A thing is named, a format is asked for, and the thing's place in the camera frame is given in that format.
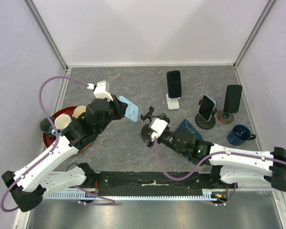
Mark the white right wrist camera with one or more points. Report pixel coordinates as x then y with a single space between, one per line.
157 127

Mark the blue leaf-shaped plate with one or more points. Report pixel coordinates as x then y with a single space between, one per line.
191 130

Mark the dark blue mug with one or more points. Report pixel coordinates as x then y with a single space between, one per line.
240 134

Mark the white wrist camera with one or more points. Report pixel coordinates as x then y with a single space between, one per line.
101 90
157 127

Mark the black phone on wooden stand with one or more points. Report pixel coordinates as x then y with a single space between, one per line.
232 98

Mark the black round stand right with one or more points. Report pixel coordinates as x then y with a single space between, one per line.
201 123

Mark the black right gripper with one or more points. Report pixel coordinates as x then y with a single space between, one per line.
163 117

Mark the white mug blue handle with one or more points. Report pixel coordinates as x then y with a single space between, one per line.
61 122

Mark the dark green mug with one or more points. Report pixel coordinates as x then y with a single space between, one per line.
46 126

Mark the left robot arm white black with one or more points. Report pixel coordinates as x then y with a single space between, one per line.
31 184

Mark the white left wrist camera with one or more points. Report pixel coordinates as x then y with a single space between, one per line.
101 90

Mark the wooden round phone stand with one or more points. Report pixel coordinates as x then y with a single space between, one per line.
225 118

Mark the black phone on white stand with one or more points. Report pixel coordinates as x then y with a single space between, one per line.
174 84

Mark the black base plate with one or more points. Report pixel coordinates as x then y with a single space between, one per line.
152 183

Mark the light blue phone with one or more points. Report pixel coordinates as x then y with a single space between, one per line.
132 110

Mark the light blue cable duct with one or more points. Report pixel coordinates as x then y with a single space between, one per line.
76 194

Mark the beige mug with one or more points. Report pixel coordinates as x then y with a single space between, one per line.
78 111

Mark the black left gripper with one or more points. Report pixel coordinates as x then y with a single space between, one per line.
119 106

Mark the red round tray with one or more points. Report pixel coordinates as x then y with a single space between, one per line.
49 139

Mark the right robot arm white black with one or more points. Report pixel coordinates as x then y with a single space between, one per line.
229 165

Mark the white phone stand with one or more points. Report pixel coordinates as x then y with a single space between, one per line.
172 103

